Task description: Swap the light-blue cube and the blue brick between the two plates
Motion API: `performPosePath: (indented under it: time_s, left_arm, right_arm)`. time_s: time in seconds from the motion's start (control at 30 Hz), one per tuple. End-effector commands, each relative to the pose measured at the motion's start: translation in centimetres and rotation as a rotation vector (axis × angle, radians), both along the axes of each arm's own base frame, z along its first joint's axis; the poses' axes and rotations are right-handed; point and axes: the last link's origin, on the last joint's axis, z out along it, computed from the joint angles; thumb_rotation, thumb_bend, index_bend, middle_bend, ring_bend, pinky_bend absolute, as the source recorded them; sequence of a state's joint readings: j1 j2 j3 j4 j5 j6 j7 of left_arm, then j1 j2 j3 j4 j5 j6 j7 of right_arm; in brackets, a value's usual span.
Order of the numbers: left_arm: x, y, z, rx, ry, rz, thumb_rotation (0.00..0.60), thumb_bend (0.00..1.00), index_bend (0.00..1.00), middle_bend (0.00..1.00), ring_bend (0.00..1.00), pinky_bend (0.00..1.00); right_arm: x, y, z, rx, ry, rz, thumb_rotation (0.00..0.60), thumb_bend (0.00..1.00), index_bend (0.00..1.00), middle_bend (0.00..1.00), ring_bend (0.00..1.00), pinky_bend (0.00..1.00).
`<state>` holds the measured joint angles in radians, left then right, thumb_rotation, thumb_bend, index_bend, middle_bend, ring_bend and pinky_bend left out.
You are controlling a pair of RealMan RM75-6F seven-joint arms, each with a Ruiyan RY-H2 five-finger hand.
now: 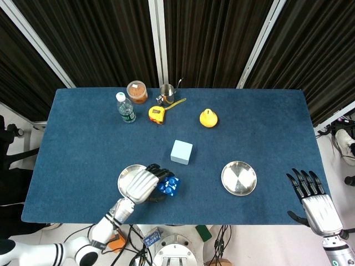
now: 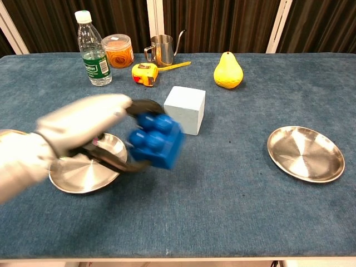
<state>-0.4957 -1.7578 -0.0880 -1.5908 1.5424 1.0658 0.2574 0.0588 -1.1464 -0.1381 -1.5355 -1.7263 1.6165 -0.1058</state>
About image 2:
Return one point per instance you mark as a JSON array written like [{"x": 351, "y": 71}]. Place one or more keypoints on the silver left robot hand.
[{"x": 83, "y": 119}]

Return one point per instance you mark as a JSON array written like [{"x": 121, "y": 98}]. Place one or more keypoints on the blue toy building brick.
[{"x": 164, "y": 150}]

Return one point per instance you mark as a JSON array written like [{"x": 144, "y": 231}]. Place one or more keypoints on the white foam cube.
[{"x": 186, "y": 111}]

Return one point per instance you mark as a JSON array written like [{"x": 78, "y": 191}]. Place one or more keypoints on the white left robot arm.
[{"x": 19, "y": 164}]

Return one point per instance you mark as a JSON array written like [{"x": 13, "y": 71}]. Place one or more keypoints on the round steel plate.
[
  {"x": 306, "y": 154},
  {"x": 80, "y": 178}
]

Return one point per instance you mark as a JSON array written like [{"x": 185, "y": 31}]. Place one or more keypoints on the clear plastic water bottle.
[{"x": 94, "y": 55}]

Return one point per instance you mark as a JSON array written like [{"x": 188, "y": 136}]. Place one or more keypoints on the yellow tape measure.
[{"x": 143, "y": 73}]

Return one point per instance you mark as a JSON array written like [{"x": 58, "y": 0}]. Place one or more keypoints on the clear jar of rubber bands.
[{"x": 119, "y": 53}]

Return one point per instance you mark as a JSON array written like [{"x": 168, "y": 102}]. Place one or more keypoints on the steel gooseneck pitcher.
[{"x": 162, "y": 50}]

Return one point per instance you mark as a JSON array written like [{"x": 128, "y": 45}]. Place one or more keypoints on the blue table cloth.
[{"x": 194, "y": 208}]

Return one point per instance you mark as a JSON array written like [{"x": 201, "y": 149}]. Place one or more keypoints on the yellow toy pear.
[{"x": 228, "y": 73}]

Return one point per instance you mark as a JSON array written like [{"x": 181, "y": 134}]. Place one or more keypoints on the dark brown curtain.
[{"x": 222, "y": 22}]

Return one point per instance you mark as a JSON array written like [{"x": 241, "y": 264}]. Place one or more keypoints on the white slanted frame post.
[
  {"x": 278, "y": 27},
  {"x": 11, "y": 30}
]

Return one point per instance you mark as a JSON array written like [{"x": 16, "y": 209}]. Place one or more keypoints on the white upright frame post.
[{"x": 155, "y": 16}]

